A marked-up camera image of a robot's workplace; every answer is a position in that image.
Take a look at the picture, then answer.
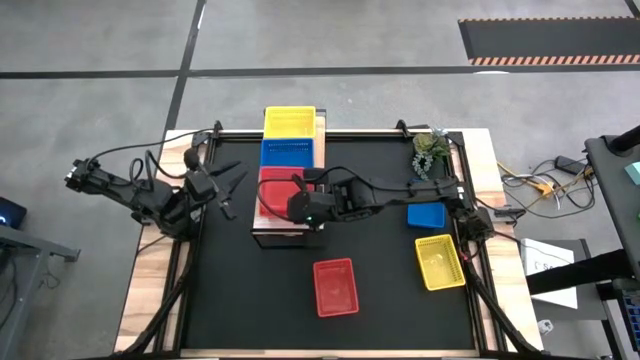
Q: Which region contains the black aluminium table frame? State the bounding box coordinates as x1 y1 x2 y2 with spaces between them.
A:
112 119 546 360

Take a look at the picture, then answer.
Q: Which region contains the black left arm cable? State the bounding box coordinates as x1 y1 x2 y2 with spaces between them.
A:
84 128 216 164

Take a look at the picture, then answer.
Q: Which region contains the wooden shelf with black frame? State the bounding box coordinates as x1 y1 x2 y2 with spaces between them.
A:
251 108 329 250

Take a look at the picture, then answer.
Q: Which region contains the red slotted plastic basket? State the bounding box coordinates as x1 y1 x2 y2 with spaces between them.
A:
257 166 316 221
312 257 361 319

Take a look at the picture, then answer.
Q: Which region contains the black floor mat striped edge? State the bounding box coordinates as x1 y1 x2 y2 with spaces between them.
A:
458 17 640 67

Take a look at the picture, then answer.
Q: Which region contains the white cardboard box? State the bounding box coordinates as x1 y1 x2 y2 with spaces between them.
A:
519 238 579 310

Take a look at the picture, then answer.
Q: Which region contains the black cart top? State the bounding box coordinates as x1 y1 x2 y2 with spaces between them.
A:
583 134 640 281

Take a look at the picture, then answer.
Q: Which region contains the black power adapter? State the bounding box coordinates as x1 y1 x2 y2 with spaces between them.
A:
553 155 587 176

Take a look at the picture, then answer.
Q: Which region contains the slotted storage crate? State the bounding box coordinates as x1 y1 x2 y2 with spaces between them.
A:
622 292 640 341

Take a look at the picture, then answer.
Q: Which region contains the yellow slotted plastic basket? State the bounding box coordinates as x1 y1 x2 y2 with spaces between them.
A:
263 105 318 140
414 233 467 292

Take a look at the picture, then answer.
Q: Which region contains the black device with blue light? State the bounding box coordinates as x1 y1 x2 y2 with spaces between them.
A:
0 196 28 230

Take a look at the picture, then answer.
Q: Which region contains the yellow extension cable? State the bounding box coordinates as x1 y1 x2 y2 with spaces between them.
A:
496 160 596 199

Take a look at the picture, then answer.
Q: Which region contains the black table mat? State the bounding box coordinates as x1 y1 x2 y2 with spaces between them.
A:
179 134 476 351

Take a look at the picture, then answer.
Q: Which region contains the gray metal desk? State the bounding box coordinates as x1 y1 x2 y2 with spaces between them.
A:
0 223 81 346

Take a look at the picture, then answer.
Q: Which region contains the black equipment stand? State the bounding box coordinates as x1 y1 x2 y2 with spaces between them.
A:
524 248 640 360

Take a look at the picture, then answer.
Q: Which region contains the blue slotted plastic basket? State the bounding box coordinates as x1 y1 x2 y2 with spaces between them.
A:
259 138 316 169
406 202 447 230

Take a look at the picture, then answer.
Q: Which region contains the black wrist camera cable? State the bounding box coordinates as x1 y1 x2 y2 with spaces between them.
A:
256 166 416 222

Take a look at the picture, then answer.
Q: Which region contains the green artificial succulent plant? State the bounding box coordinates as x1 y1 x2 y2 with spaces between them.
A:
411 130 453 182

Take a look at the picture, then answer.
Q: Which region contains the black pole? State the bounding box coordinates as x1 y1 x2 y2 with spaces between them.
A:
606 124 640 155

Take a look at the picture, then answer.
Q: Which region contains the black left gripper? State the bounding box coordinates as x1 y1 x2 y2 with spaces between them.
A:
183 147 250 221

